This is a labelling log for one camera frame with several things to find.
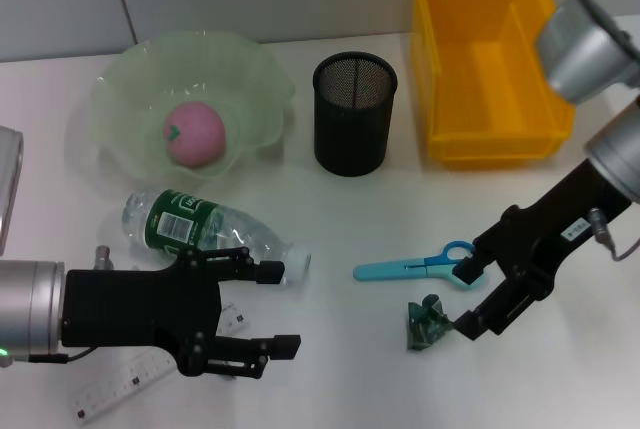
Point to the black mesh pen holder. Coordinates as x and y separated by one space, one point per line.
350 139

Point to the pink toy peach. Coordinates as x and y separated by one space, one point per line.
197 134

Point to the yellow plastic bin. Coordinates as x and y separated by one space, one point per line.
480 89

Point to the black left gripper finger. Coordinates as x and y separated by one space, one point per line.
272 272
287 346

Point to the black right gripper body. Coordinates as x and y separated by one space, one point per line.
545 234

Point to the clear water bottle green label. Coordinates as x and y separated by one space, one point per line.
170 221

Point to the translucent green wavy fruit plate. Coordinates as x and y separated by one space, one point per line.
130 79

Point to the blue scissors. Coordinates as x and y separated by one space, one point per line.
380 271

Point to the transparent plastic ruler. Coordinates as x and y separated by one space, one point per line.
110 389

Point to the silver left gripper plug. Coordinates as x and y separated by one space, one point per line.
103 255

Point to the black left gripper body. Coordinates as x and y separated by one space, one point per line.
140 309

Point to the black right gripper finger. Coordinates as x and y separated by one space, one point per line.
470 326
472 269

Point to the green plastic wrapper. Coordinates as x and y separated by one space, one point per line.
425 329

